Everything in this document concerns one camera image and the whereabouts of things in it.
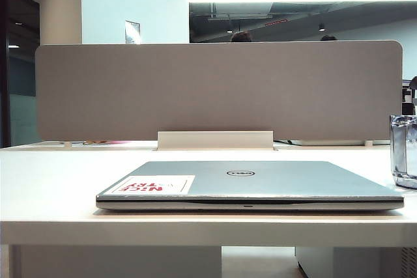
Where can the dark-haired person head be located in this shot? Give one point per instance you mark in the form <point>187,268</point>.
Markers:
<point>241,37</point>
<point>329,38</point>

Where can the pink flat paper item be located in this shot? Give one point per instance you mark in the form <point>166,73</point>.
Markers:
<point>107,142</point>

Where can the dark glass door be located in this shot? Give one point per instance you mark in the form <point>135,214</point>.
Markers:
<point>19,69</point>

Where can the silver closed laptop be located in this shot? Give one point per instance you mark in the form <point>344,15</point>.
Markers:
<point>277,183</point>

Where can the white wall poster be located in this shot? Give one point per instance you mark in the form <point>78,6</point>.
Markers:
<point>133,32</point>

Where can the grey-brown fabric desk divider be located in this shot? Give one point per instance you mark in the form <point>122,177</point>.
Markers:
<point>208,92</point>

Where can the clear smoky glass mug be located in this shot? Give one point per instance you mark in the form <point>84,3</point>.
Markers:
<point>404,161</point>

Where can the white red-lettered sticker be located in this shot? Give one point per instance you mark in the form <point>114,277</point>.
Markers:
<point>153,184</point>

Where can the black pendant lamp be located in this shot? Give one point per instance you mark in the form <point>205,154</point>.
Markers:
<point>322,27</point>

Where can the black office chair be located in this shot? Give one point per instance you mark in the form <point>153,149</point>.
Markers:
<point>411,95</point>

